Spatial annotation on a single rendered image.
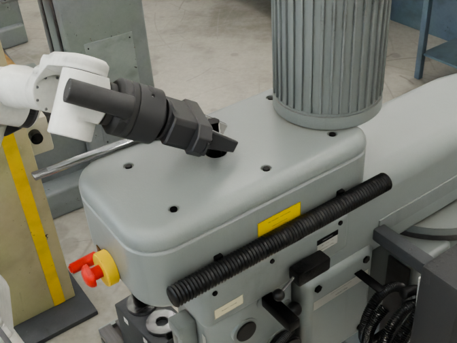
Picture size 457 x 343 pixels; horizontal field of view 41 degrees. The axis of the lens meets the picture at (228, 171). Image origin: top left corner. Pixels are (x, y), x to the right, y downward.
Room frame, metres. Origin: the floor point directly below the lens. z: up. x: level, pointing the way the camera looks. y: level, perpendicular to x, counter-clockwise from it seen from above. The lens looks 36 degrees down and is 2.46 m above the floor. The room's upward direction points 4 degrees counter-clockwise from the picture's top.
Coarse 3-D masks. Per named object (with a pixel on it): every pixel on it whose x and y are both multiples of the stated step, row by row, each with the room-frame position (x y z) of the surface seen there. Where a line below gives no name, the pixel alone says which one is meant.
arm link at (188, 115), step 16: (144, 96) 0.81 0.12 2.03; (160, 96) 0.83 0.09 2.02; (144, 112) 0.79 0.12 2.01; (160, 112) 0.80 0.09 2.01; (176, 112) 0.83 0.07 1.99; (192, 112) 0.85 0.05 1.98; (144, 128) 0.79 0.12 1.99; (160, 128) 0.80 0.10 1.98; (176, 128) 0.80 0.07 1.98; (192, 128) 0.81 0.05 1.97; (208, 128) 0.81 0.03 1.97; (176, 144) 0.80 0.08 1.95; (192, 144) 0.80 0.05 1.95; (208, 144) 0.80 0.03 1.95
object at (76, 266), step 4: (92, 252) 0.83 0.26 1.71; (84, 256) 0.83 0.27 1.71; (88, 256) 0.82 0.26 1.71; (76, 260) 0.82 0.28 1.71; (80, 260) 0.82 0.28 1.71; (84, 260) 0.82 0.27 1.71; (88, 260) 0.82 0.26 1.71; (92, 260) 0.82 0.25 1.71; (72, 264) 0.81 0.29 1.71; (76, 264) 0.81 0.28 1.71; (80, 264) 0.81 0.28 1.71; (84, 264) 0.81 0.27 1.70; (88, 264) 0.81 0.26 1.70; (92, 264) 0.82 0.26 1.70; (72, 268) 0.80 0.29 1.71; (76, 268) 0.80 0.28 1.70; (80, 268) 0.81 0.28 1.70; (72, 272) 0.80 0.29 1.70; (76, 272) 0.80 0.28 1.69
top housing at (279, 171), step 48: (144, 144) 0.90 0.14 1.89; (240, 144) 0.88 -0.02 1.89; (288, 144) 0.87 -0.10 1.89; (336, 144) 0.86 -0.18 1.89; (96, 192) 0.78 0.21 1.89; (144, 192) 0.76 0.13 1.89; (192, 192) 0.76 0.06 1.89; (240, 192) 0.75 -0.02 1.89; (288, 192) 0.78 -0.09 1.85; (336, 192) 0.84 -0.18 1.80; (96, 240) 0.79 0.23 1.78; (144, 240) 0.67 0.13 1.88; (192, 240) 0.69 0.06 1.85; (240, 240) 0.73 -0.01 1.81; (144, 288) 0.67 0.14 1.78
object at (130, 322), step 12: (132, 300) 1.25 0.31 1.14; (120, 312) 1.23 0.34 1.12; (132, 312) 1.21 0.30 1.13; (144, 312) 1.20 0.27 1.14; (156, 312) 1.20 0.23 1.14; (168, 312) 1.19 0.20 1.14; (120, 324) 1.24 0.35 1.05; (132, 324) 1.18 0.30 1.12; (144, 324) 1.17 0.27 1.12; (156, 324) 1.17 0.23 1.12; (168, 324) 1.15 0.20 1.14; (132, 336) 1.19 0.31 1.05; (144, 336) 1.13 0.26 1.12; (156, 336) 1.12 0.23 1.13
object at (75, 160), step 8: (112, 144) 0.90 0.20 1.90; (120, 144) 0.90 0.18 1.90; (128, 144) 0.90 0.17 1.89; (88, 152) 0.88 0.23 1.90; (96, 152) 0.88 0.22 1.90; (104, 152) 0.88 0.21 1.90; (72, 160) 0.86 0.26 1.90; (80, 160) 0.86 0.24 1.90; (88, 160) 0.86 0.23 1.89; (48, 168) 0.84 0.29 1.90; (56, 168) 0.84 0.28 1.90; (64, 168) 0.84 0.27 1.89; (40, 176) 0.82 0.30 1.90
